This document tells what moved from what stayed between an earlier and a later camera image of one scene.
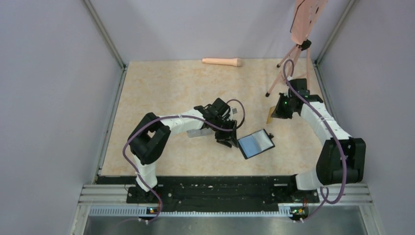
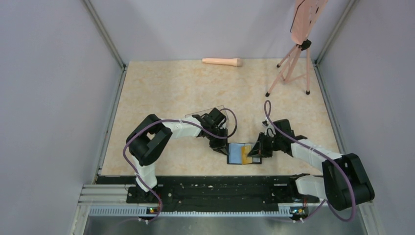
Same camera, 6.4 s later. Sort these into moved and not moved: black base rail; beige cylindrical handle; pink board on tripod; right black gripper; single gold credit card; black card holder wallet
Moved: black card holder wallet; right black gripper; single gold credit card
Not moved: beige cylindrical handle; black base rail; pink board on tripod
